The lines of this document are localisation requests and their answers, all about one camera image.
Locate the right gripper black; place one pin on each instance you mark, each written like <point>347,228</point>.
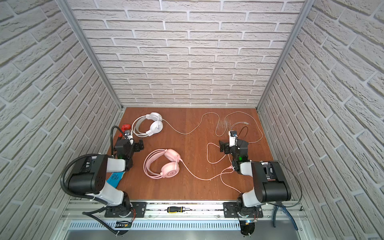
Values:
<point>227,147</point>

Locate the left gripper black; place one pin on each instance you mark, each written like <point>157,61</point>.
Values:
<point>132,146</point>

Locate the pink headphones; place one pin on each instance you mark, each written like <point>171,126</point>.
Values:
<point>168,170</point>

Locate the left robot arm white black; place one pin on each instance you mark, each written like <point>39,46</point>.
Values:
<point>86,177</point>

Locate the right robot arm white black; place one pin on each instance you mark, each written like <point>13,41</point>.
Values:
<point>269,181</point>

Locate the red pipe wrench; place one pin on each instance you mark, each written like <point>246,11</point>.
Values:
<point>123,129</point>

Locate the blue grey work glove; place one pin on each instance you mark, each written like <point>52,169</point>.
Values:
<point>115,179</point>

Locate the black yellow screwdriver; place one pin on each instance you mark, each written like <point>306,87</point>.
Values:
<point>174,209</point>

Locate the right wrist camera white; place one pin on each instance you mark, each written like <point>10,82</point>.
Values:
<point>233,138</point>

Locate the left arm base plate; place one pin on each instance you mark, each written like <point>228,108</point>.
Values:
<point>122,211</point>

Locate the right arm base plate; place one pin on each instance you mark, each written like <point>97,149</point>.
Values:
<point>234,210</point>

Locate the blue handled pliers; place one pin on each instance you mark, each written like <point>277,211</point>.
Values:
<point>284,210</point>

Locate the aluminium front rail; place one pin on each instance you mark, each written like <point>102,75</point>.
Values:
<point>193,210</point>

